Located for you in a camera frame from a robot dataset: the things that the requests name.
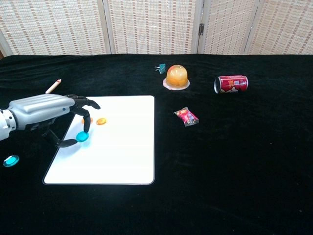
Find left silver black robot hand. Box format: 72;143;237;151
8;94;101;148

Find blue round magnet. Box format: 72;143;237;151
75;131;89;142
2;155;20;168

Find white pen with red tip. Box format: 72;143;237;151
45;78;62;94

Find woven bamboo screen panel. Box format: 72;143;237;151
197;0;259;56
244;0;313;56
102;0;204;55
0;0;112;58

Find white magnetic board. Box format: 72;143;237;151
43;95;156;186

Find orange fruit jelly cup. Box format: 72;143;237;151
162;64;191;91

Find red wrapped candy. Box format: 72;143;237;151
173;106;199;128

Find red soda can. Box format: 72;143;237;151
214;75;249;94

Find black velvet tablecloth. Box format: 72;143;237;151
0;53;313;235

